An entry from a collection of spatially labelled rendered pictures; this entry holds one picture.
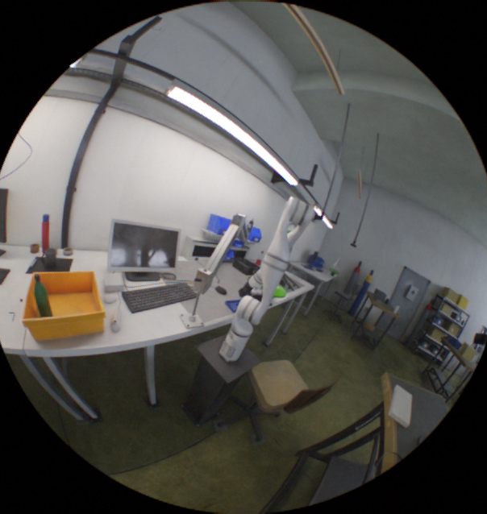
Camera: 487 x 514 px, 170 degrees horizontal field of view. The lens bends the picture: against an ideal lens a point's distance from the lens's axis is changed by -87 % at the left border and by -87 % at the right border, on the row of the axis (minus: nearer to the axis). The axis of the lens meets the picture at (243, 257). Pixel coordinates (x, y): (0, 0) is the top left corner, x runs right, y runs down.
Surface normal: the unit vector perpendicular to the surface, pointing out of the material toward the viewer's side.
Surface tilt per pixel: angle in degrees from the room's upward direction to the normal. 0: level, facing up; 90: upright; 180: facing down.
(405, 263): 90
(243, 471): 0
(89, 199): 90
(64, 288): 86
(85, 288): 86
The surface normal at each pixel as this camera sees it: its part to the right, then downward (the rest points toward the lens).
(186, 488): 0.33, -0.92
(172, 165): 0.69, 0.40
